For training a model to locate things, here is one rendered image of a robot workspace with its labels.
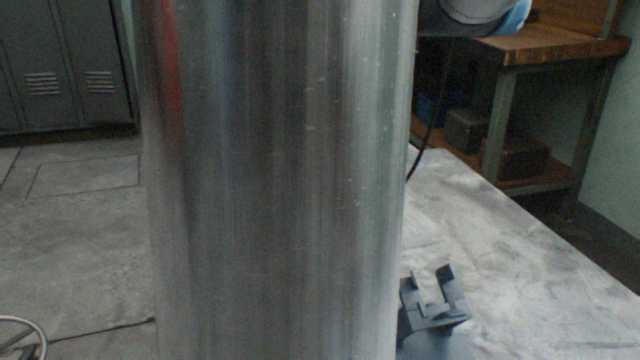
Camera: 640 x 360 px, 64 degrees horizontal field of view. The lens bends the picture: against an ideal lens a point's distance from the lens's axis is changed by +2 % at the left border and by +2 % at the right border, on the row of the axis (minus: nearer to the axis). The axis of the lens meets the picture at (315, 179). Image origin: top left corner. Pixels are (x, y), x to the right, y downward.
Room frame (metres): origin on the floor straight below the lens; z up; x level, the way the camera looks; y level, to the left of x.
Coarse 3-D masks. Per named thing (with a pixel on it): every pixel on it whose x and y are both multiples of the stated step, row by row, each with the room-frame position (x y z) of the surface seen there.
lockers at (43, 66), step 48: (0, 0) 2.93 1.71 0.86; (48, 0) 2.99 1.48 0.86; (96, 0) 3.00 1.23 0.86; (0, 48) 2.91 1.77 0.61; (48, 48) 2.97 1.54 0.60; (96, 48) 3.00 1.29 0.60; (0, 96) 2.88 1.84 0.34; (48, 96) 2.96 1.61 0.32; (96, 96) 3.00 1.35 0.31; (0, 144) 2.90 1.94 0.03
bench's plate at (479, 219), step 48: (432, 192) 0.90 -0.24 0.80; (480, 192) 0.90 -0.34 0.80; (432, 240) 0.73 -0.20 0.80; (480, 240) 0.73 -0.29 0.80; (528, 240) 0.73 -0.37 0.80; (432, 288) 0.60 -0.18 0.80; (480, 288) 0.60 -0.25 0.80; (528, 288) 0.60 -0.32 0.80; (576, 288) 0.61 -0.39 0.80; (624, 288) 0.61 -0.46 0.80; (480, 336) 0.51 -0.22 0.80; (528, 336) 0.51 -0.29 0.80; (576, 336) 0.51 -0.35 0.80; (624, 336) 0.51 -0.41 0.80
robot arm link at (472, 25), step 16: (432, 0) 0.50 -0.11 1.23; (448, 0) 0.46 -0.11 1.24; (464, 0) 0.43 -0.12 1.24; (480, 0) 0.41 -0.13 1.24; (496, 0) 0.40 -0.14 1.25; (512, 0) 0.40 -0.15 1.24; (528, 0) 0.50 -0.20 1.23; (432, 16) 0.50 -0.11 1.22; (448, 16) 0.48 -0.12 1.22; (464, 16) 0.46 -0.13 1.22; (480, 16) 0.45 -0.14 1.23; (496, 16) 0.46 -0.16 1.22; (512, 16) 0.50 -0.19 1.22; (416, 32) 0.52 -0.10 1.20; (432, 32) 0.52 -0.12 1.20; (448, 32) 0.51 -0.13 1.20; (464, 32) 0.51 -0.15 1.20; (480, 32) 0.51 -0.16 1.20; (496, 32) 0.51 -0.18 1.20; (512, 32) 0.51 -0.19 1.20
